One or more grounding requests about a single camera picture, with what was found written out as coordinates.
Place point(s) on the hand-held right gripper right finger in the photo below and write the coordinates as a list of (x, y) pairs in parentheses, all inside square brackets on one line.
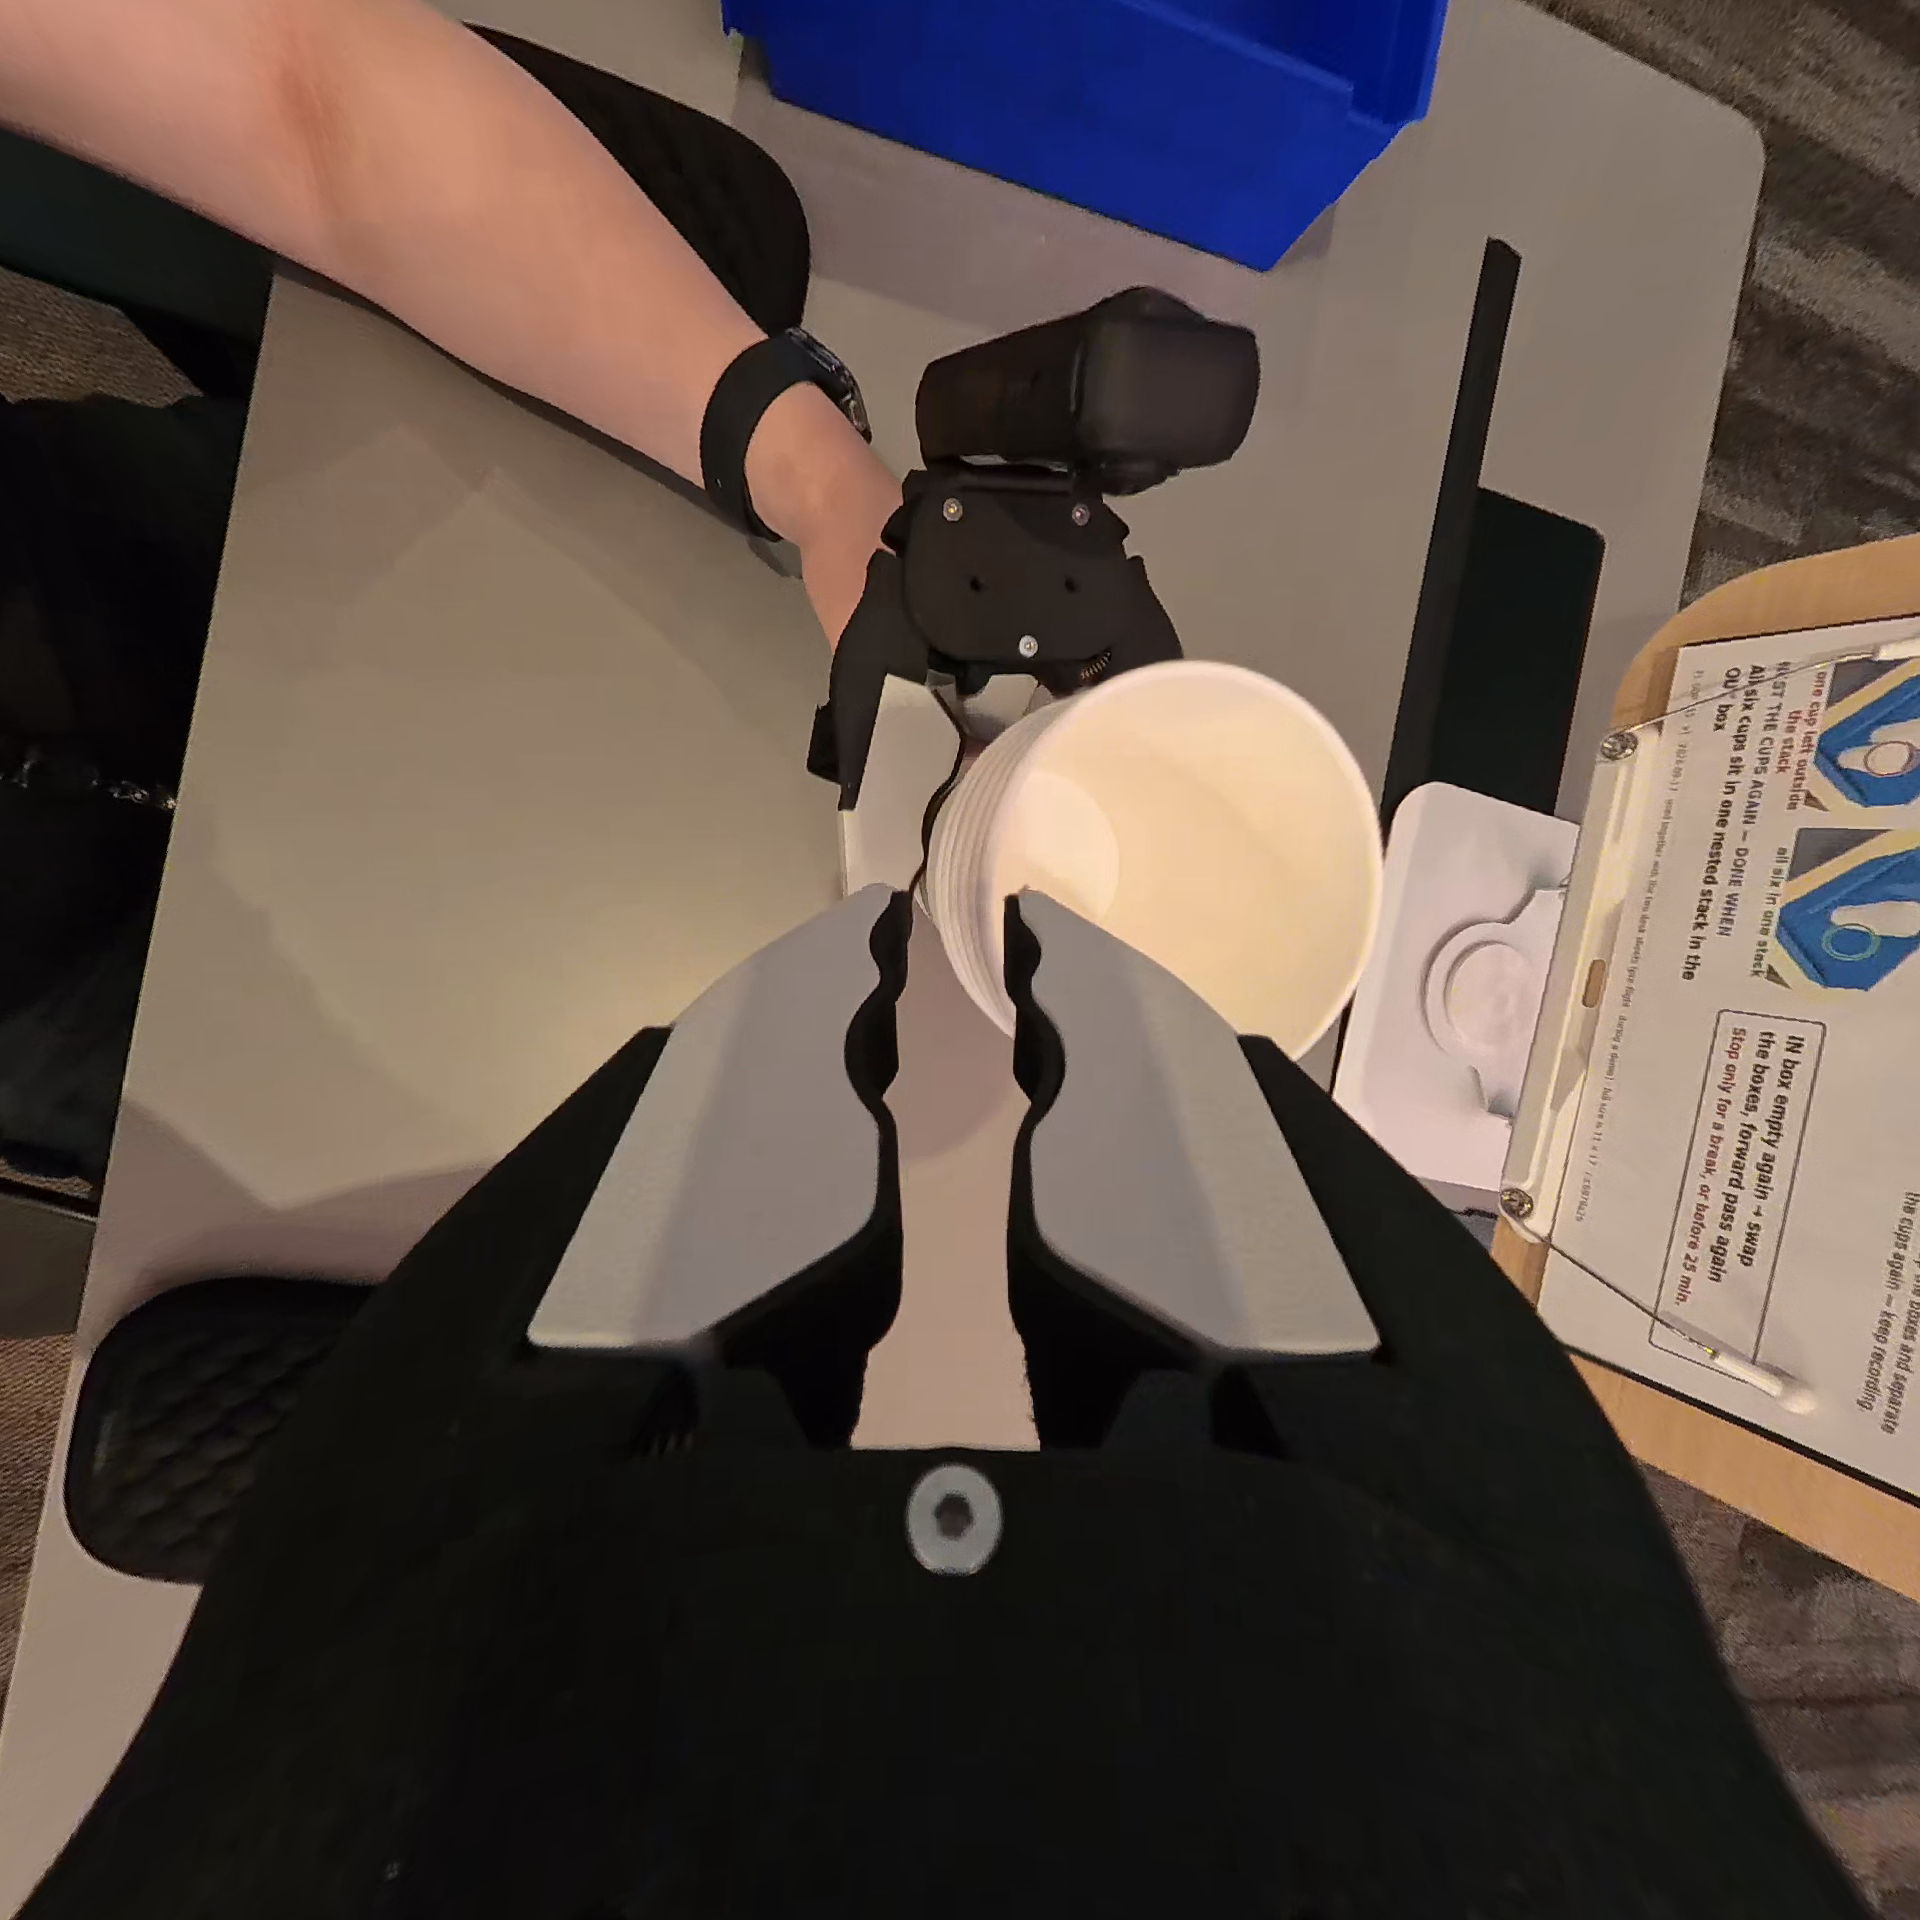
[(1172, 1184)]

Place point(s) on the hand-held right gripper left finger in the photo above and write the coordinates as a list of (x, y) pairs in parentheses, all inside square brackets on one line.
[(720, 1184)]

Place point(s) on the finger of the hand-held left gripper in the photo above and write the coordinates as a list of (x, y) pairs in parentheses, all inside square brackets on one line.
[(885, 809), (1003, 713)]

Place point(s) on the white green-banded paper cup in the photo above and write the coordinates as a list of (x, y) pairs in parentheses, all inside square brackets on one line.
[(1200, 840)]

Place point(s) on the blue plastic bin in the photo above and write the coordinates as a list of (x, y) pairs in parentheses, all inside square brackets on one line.
[(1125, 106)]

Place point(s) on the person's left forearm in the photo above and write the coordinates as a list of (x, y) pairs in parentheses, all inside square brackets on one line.
[(452, 196)]

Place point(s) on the person's left hand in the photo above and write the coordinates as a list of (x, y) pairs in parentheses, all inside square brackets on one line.
[(840, 510)]

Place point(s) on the black wrist watch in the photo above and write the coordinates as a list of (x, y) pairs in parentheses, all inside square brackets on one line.
[(744, 434)]

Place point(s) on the printed instruction sheet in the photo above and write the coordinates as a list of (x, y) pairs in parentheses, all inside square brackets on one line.
[(1800, 1049)]

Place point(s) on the wooden document stand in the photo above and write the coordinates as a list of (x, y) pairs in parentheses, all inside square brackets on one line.
[(1800, 592)]

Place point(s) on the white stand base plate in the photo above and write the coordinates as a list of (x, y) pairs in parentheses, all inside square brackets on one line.
[(1396, 1049)]

